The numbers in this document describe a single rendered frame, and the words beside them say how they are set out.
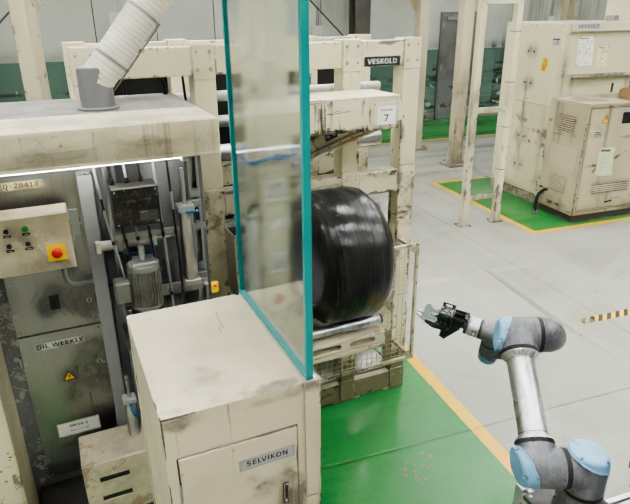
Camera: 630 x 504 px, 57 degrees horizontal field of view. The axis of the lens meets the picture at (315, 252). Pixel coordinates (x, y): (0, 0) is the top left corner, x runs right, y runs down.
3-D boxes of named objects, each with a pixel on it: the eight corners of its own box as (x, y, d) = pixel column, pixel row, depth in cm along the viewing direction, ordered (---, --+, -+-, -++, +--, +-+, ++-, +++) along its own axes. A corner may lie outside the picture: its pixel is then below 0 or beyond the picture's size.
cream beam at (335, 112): (270, 141, 236) (269, 104, 230) (251, 131, 257) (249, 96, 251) (400, 128, 259) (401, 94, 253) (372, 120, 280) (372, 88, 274)
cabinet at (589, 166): (571, 224, 623) (591, 104, 576) (535, 208, 674) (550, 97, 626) (637, 214, 651) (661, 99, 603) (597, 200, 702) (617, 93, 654)
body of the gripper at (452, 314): (442, 300, 231) (472, 309, 227) (440, 314, 237) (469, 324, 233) (436, 314, 226) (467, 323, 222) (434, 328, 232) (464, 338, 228)
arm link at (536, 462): (577, 485, 162) (541, 310, 192) (522, 484, 163) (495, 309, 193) (563, 494, 172) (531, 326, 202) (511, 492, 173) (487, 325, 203)
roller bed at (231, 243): (237, 297, 270) (233, 237, 258) (228, 285, 282) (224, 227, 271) (277, 289, 277) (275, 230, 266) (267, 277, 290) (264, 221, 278)
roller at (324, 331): (302, 331, 240) (305, 342, 239) (306, 329, 236) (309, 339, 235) (377, 314, 253) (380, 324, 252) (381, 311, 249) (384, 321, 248)
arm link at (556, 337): (578, 314, 189) (531, 337, 236) (543, 313, 190) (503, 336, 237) (582, 350, 186) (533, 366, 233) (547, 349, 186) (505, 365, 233)
